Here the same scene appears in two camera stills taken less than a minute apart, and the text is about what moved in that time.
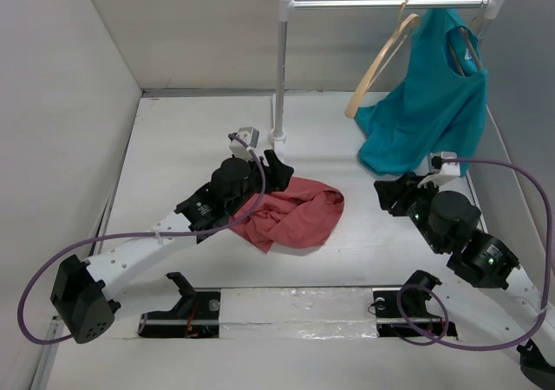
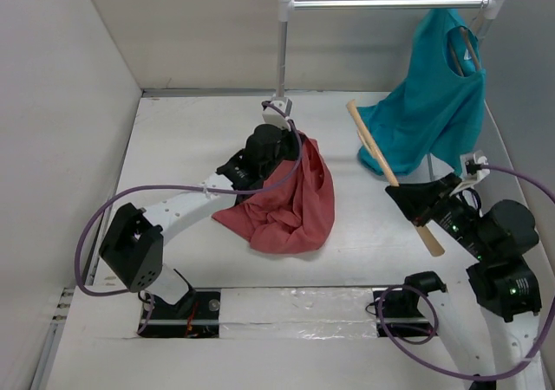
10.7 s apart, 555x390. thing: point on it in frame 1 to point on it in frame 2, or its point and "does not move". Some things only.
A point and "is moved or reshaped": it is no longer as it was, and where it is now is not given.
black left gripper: [277, 173] to [294, 141]
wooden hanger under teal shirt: [472, 49] does not move
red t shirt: [300, 214] is moved or reshaped
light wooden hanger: [381, 58] to [372, 148]
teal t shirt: [440, 106] does not move
